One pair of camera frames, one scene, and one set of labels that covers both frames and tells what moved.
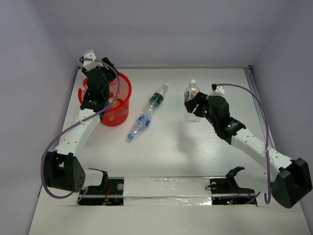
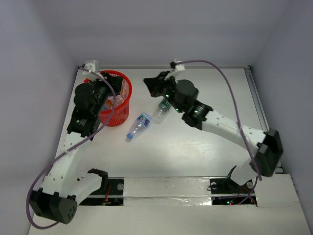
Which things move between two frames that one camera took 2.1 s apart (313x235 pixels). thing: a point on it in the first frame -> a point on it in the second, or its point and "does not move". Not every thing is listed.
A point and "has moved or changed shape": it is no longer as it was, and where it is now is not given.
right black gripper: [199, 99] -> [155, 84]
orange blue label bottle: [190, 90] has moved or changed shape
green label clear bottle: [156, 99] -> [161, 110]
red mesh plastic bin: [118, 115] does not move
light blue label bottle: [143, 121] does not move
